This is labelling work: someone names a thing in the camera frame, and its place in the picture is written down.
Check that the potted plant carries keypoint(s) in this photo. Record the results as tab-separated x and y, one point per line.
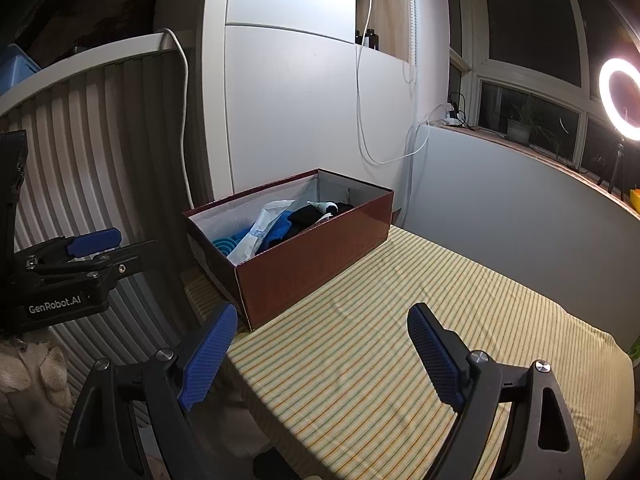
523	124

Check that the white ribbed headboard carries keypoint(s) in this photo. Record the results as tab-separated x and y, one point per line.
103	131

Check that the blue fleece cloth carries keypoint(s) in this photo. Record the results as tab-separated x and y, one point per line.
225	245

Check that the left hand in white glove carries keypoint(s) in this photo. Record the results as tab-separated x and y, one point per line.
34	389

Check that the dark bottles on shelf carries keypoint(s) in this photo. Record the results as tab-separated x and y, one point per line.
369	39

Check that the black tripod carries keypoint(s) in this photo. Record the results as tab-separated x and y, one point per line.
614	168

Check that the dark red cardboard box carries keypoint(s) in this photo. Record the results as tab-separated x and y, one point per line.
271	282

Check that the clear blue plastic packet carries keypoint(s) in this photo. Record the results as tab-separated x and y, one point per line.
251	241

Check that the striped yellow table cloth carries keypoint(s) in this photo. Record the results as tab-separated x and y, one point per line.
416	362

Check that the yellow fruit bowl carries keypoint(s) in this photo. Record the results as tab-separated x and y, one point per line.
634	197

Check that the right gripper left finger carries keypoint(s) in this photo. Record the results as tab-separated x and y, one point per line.
200	354

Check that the black fuzzy sock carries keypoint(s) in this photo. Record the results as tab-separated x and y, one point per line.
313	213

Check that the ring light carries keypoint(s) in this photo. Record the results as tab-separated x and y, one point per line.
619	92

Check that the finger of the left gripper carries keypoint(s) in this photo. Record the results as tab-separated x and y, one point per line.
94	242
123	262

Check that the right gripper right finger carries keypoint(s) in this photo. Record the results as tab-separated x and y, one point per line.
443	354

